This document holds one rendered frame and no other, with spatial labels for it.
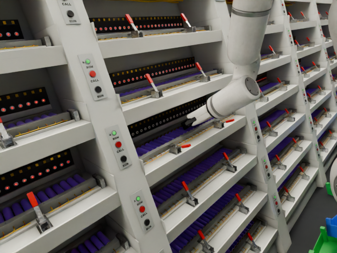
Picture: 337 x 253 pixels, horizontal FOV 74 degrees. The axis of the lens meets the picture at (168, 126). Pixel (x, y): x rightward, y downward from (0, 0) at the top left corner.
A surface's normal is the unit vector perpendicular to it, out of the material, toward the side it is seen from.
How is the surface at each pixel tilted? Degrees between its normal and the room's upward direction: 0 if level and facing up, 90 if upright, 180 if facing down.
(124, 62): 90
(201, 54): 90
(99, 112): 90
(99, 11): 90
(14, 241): 15
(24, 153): 105
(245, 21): 114
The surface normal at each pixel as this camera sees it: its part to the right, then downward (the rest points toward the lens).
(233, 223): -0.14, -0.93
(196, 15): -0.71, 0.33
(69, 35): 0.63, -0.10
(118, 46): 0.69, 0.15
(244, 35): -0.40, 0.65
